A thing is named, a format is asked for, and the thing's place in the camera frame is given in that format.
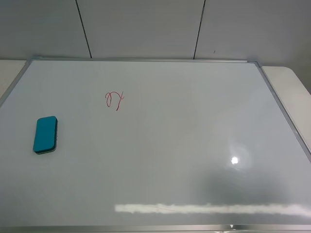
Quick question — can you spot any white whiteboard with aluminium frame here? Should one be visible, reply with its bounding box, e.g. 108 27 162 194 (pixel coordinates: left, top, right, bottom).
0 56 311 233

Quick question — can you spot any teal whiteboard eraser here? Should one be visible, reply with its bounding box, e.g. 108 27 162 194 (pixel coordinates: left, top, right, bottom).
33 116 58 154

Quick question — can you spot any red marker scribble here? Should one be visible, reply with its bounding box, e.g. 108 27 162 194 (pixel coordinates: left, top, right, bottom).
105 91 124 111

